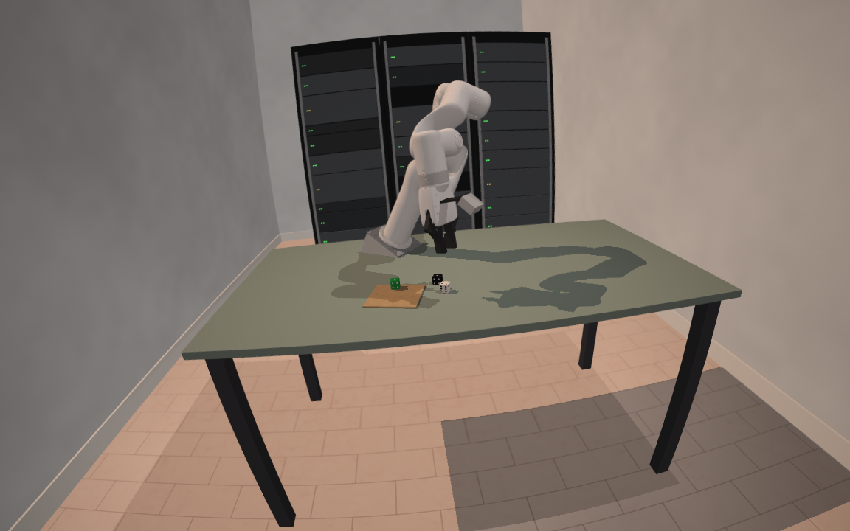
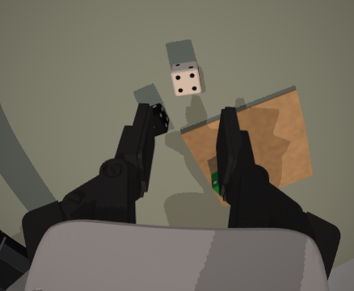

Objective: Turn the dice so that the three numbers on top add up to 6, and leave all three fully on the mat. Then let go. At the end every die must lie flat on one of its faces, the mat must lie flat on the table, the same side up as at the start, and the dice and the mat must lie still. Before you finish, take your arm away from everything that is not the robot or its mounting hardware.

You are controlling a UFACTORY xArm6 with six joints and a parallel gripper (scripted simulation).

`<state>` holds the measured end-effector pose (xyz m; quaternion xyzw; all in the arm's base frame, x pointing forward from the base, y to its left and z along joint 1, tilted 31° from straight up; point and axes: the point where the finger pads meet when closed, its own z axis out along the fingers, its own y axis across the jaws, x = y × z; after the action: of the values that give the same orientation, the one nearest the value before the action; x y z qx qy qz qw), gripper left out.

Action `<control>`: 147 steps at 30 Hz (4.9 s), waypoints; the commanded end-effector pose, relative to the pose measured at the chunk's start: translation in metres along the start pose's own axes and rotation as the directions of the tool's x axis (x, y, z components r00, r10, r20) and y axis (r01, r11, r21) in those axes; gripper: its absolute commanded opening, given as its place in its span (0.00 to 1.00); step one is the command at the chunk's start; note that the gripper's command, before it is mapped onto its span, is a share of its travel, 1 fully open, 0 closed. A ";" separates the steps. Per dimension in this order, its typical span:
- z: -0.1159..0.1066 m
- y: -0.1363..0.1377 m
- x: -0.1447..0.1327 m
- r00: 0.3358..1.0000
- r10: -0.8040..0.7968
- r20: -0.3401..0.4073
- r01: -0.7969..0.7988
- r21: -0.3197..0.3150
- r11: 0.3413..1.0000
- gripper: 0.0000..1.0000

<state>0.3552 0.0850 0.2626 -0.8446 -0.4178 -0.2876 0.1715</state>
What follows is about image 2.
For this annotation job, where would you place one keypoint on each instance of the tan mat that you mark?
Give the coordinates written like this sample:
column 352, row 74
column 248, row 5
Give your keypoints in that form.
column 278, row 139

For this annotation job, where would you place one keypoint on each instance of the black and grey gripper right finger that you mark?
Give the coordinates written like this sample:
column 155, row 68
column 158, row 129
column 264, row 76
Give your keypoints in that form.
column 261, row 204

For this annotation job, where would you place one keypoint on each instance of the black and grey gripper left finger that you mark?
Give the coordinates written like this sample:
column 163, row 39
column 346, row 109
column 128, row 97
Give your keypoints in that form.
column 121, row 181

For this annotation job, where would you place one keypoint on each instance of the green die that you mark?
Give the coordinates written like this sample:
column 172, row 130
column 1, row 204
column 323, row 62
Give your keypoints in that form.
column 215, row 185

